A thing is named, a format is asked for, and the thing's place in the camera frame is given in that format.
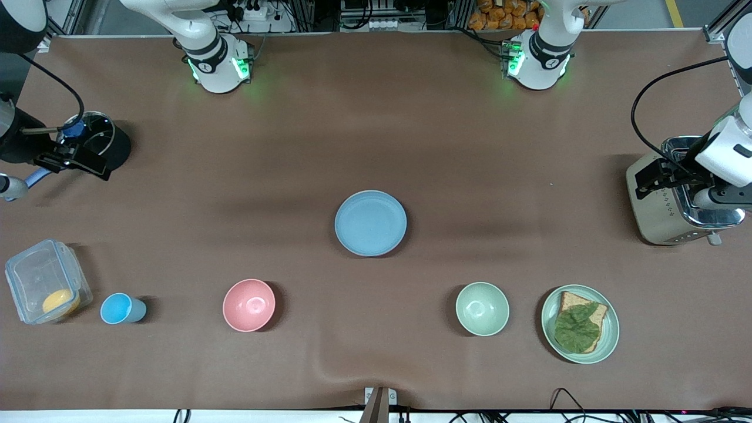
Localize blue plate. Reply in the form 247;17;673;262
334;190;408;257

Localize glass lid with blue knob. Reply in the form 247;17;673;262
57;112;115;163

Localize beige chrome toaster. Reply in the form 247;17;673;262
625;136;747;246

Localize clear plastic food container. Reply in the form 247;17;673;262
5;239;93;325

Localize yellow oval food item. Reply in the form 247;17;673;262
42;288;81;318

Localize blue cup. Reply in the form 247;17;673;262
100;293;147;325

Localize bread slice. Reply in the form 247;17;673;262
555;291;609;354

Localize pale green plate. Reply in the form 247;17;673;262
541;284;620;365

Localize green lettuce leaf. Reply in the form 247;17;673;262
554;303;601;354

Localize pink bowl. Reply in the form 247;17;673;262
223;278;276;333

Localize brown table cover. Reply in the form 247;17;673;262
0;32;752;412

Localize pale green bowl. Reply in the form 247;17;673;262
455;282;510;337

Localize crate of orange packets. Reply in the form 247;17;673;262
468;0;544;31

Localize dark saucepan with blue handle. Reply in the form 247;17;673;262
21;110;132;189

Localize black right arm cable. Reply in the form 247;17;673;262
18;53;86;127

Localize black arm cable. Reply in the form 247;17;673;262
18;53;86;127
630;56;729;172

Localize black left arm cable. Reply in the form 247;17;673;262
630;56;729;172

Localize black looped cable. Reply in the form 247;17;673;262
549;388;588;423

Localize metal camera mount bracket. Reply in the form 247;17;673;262
363;386;398;423

